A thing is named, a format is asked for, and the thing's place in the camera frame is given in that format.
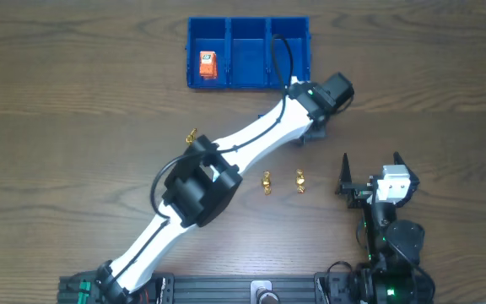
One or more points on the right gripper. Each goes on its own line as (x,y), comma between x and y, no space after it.
(359,194)

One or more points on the gold candy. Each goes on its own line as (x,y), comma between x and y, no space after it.
(190,137)
(266,182)
(300,180)

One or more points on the orange candy box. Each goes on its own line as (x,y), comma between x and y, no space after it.
(216,72)
(207,63)

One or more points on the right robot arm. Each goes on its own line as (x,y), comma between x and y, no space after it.
(403,240)

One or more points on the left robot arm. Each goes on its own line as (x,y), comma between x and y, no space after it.
(268,131)

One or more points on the blue tray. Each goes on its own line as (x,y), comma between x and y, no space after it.
(247,59)

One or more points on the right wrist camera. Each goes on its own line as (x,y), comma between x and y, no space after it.
(390,181)

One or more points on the mounting rail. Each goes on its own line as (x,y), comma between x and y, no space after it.
(217,289)

